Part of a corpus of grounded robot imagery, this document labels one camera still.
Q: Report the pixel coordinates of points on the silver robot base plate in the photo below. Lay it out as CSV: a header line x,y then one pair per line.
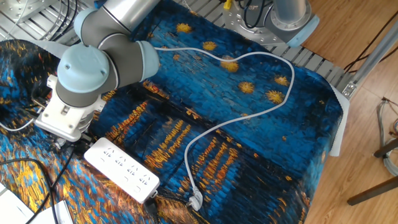
x,y
234,23

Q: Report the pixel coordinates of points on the white flat box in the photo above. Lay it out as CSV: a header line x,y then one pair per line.
x,y
12,208
59,213

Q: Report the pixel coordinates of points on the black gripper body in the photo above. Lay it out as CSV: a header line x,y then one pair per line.
x,y
81,142

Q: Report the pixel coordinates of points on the dark wooden furniture leg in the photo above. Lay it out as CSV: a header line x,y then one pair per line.
x,y
373,190
385,148

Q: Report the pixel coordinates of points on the starry night patterned tablecloth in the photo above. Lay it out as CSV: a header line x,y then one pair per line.
x,y
217,93

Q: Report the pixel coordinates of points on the white power strip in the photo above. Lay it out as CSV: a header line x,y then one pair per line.
x,y
121,169

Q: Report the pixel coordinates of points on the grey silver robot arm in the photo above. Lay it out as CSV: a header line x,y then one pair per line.
x,y
109,46

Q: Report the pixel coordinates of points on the perforated aluminium plate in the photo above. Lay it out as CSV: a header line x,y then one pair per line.
x,y
18,7

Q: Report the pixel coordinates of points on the small yellow tag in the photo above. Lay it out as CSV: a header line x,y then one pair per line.
x,y
228,4

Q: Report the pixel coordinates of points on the aluminium frame post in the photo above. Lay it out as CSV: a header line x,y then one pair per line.
x,y
373,56

